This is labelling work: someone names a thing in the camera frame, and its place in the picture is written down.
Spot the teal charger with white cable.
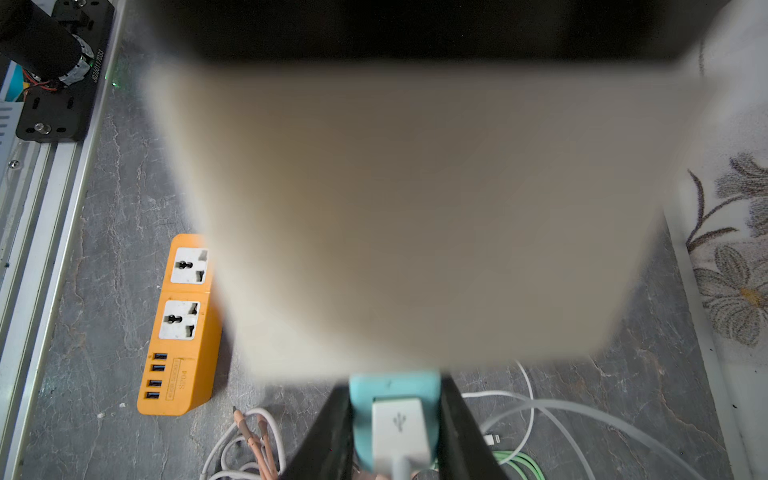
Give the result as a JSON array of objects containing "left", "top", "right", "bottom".
[{"left": 349, "top": 370, "right": 709, "bottom": 480}]

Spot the white long thin cable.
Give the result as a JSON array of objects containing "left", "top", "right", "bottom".
[{"left": 461, "top": 359, "right": 538, "bottom": 448}]

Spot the aluminium front rail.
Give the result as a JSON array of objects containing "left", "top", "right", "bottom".
[{"left": 1, "top": 1, "right": 128, "bottom": 479}]

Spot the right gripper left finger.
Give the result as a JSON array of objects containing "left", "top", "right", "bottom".
[{"left": 279, "top": 384, "right": 354, "bottom": 480}]

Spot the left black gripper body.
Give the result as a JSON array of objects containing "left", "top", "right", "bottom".
[{"left": 139, "top": 0, "right": 723, "bottom": 65}]

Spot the orange power strip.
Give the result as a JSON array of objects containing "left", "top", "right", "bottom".
[{"left": 137, "top": 234, "right": 222, "bottom": 416}]

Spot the pink multi-head cable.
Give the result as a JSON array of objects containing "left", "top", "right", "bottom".
[{"left": 230, "top": 406, "right": 283, "bottom": 480}]

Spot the white bundled cable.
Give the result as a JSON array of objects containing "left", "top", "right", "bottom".
[{"left": 197, "top": 407, "right": 289, "bottom": 480}]

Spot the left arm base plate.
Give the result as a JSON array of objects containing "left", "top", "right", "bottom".
[{"left": 1, "top": 1, "right": 115, "bottom": 142}]

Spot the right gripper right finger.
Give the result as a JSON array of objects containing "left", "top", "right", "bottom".
[{"left": 437, "top": 375, "right": 508, "bottom": 480}]

